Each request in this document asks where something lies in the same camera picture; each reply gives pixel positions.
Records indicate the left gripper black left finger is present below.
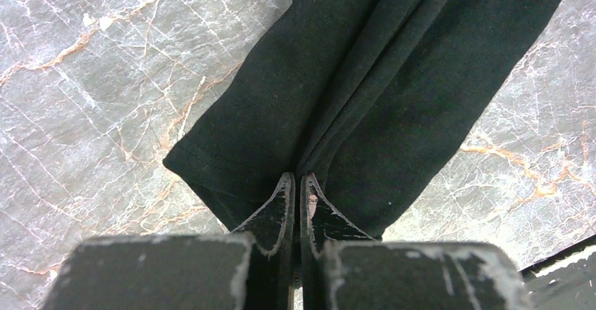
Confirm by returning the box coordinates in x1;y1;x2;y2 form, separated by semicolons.
43;173;295;309

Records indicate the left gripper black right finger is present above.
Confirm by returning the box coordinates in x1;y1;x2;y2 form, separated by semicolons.
299;174;532;309

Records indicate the black underwear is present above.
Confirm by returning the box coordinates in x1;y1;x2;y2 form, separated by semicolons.
163;0;561;238

